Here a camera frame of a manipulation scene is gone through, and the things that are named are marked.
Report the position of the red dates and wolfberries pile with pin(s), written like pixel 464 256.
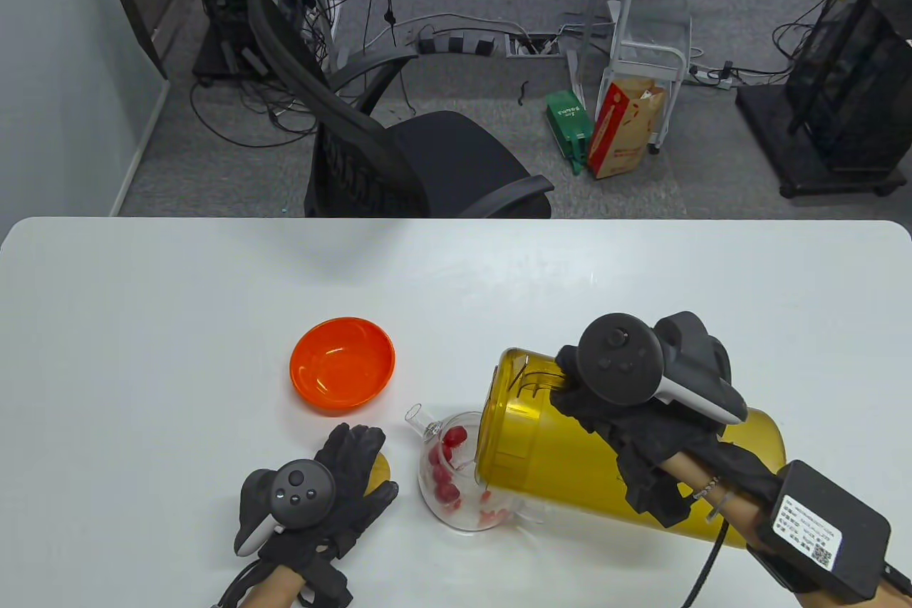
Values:
pixel 456 435

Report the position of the person's left hand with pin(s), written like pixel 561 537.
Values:
pixel 354 465

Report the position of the black wheeled equipment rack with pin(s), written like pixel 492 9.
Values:
pixel 855 88

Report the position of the green carton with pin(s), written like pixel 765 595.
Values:
pixel 570 120

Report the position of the floor socket box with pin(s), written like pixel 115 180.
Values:
pixel 531 46

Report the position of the white power strip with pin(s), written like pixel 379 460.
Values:
pixel 335 31
pixel 716 77

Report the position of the red and brown paper bag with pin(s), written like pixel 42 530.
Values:
pixel 620 130

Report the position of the round bamboo teapot lid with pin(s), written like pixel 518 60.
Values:
pixel 382 467

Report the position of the black tracker controller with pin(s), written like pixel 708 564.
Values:
pixel 616 355
pixel 301 492

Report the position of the white metal cart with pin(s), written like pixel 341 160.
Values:
pixel 650 50

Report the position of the black wrist sensor box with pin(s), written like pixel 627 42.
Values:
pixel 841 515

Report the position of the person's right forearm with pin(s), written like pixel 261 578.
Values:
pixel 744 519

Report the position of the person's right hand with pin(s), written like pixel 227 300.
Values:
pixel 638 433

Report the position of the black office chair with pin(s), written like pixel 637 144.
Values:
pixel 442 152

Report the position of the orange plastic bowl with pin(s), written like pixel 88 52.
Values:
pixel 342 366

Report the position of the person's left forearm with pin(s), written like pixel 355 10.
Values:
pixel 274 586

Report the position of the silver bangle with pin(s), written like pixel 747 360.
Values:
pixel 727 500

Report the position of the yellow plastic pitcher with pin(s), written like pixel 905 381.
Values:
pixel 548 458

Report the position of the clear glass teapot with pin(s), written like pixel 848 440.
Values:
pixel 463 519

